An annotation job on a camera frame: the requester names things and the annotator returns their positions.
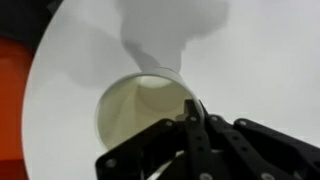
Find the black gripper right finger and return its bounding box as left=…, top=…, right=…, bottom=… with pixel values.
left=199, top=102, right=320, bottom=180

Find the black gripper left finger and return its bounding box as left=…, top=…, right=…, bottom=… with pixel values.
left=95, top=98, right=214, bottom=180

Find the white paper cup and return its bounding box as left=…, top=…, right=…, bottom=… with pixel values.
left=94, top=66, right=205, bottom=152

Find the orange armchair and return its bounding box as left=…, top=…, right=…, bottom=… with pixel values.
left=0, top=35, right=35, bottom=180

